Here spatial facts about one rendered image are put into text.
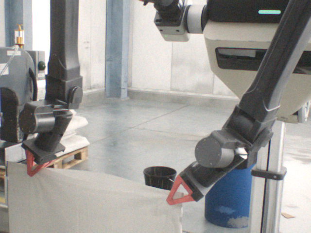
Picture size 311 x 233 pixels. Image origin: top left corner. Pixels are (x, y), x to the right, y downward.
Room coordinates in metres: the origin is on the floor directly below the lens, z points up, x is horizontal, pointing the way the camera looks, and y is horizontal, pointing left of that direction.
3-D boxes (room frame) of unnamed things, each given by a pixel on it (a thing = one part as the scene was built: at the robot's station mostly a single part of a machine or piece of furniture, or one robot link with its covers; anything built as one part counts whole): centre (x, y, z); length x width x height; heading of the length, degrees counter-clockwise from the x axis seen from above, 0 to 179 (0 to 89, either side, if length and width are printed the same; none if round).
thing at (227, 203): (3.13, -0.61, 0.32); 0.51 x 0.48 x 0.65; 158
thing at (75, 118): (4.43, 1.07, 0.44); 0.68 x 0.44 x 0.15; 158
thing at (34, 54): (1.26, 0.39, 1.29); 0.08 x 0.05 x 0.09; 68
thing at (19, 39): (1.20, 0.40, 1.37); 0.03 x 0.02 x 0.03; 68
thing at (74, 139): (4.44, 1.06, 0.20); 0.67 x 0.43 x 0.15; 158
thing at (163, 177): (3.47, -0.05, 0.13); 0.30 x 0.30 x 0.26
